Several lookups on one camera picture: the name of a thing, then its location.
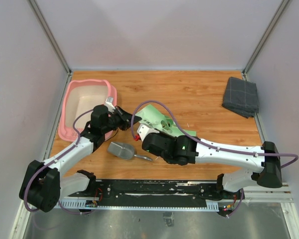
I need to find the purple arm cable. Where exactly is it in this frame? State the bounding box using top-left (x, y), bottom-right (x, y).
top-left (130, 100), bottom-right (299, 170)
top-left (23, 109), bottom-right (95, 215)

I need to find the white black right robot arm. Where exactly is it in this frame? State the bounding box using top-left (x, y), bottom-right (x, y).
top-left (141, 132), bottom-right (283, 199)

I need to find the grey slotted cable duct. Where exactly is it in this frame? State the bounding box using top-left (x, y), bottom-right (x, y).
top-left (57, 198), bottom-right (219, 212)

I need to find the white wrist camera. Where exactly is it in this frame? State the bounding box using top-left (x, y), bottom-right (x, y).
top-left (104, 97), bottom-right (115, 113)
top-left (134, 123), bottom-right (159, 141)

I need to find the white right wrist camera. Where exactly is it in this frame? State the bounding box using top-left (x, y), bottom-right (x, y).
top-left (134, 123), bottom-right (159, 141)

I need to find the green cat litter bag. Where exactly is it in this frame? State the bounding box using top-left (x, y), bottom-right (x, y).
top-left (133, 104), bottom-right (197, 137)

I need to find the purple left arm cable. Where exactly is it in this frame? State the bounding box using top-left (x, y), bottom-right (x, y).
top-left (23, 109), bottom-right (95, 215)

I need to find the pink litter box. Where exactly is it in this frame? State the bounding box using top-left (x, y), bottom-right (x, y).
top-left (58, 79), bottom-right (117, 142)

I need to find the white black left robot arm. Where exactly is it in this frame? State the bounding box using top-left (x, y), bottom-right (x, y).
top-left (19, 105), bottom-right (142, 212)

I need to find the grey metal scoop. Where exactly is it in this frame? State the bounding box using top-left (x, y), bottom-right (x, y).
top-left (107, 141), bottom-right (153, 161)

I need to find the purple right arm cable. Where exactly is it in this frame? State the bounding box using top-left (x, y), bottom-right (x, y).
top-left (130, 100), bottom-right (299, 170)

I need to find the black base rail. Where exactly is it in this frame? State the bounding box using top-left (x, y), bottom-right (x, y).
top-left (69, 179), bottom-right (241, 208)

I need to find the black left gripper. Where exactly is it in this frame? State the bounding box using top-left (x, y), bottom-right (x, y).
top-left (102, 106), bottom-right (142, 134)

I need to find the folded dark grey cloth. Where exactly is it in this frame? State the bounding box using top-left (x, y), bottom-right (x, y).
top-left (222, 77), bottom-right (259, 118)

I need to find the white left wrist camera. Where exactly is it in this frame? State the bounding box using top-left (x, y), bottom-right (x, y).
top-left (104, 97), bottom-right (115, 113)

